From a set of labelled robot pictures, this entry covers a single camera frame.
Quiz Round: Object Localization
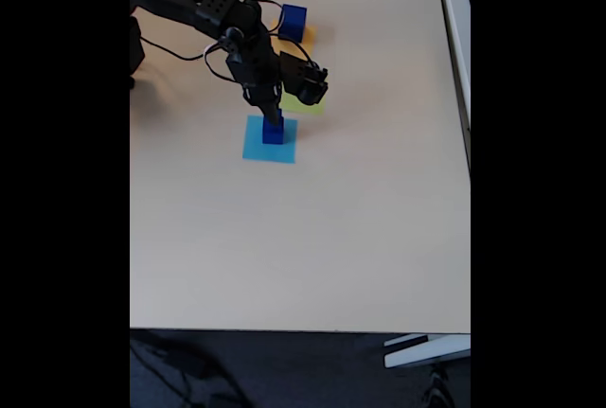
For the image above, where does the light blue paper square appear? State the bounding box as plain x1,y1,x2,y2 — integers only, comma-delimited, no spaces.
241,114,299,165

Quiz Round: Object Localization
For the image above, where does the white neighbouring table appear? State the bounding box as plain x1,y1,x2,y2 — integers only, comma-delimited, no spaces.
434,0,472,173

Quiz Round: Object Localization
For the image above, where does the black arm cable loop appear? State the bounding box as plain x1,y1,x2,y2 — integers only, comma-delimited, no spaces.
244,0,286,41

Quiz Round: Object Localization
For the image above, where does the green paper square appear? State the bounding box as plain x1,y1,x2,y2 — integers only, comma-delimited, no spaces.
277,94,328,117

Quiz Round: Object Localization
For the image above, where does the orange paper square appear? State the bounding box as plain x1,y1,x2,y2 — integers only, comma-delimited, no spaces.
269,19,317,54

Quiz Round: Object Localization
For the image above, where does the white table leg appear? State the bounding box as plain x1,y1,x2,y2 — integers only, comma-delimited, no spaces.
383,333,472,369

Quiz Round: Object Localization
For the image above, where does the large blue cube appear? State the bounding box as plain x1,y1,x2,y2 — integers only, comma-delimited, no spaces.
277,3,308,44

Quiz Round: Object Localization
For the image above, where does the medium blue cube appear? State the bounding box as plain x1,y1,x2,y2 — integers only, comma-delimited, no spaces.
261,119,286,146

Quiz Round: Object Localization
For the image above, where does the black floor cable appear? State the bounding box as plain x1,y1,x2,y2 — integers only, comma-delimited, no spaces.
130,331,250,408

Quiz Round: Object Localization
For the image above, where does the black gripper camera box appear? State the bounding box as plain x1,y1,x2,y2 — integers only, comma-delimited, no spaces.
278,50,330,108

